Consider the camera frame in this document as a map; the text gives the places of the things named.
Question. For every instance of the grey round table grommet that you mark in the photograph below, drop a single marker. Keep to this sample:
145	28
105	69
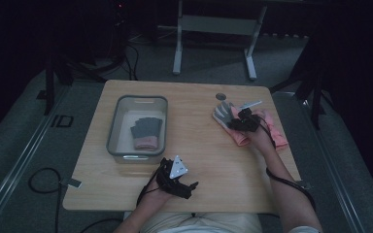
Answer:
221	96

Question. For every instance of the person's left hand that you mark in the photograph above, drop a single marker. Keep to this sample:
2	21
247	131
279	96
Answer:
157	197

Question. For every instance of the person's right hand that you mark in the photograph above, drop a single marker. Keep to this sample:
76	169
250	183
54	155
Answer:
261	140

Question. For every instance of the white metal desk frame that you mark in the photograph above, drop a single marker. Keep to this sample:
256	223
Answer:
220	25

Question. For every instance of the metal table bracket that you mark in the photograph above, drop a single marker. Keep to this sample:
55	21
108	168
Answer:
73	183

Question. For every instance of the metal floor rail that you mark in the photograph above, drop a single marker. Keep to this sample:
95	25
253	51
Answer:
343	194
22	158

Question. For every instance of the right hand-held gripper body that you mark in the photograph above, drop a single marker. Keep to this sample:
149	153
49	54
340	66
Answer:
251	123

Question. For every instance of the person's white shirt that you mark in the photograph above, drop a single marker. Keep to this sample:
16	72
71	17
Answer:
207	230

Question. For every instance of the grey plastic bin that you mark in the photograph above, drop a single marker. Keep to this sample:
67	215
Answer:
111	136

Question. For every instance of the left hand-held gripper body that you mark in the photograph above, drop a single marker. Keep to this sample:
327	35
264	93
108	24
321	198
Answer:
175	187

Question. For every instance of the pink padded glove grey palm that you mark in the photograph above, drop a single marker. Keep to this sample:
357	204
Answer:
221	113

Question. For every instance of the grey knitted glove pink cuff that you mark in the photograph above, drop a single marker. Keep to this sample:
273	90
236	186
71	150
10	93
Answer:
145	129

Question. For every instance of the pink padded glove cartoon print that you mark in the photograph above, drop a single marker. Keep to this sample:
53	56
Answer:
277	132

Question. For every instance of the person's beige trousers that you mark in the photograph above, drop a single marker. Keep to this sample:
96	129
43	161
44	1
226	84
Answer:
207	219

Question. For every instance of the black tripod stand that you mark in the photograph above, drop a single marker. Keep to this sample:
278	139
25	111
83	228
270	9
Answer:
49	90
317	97

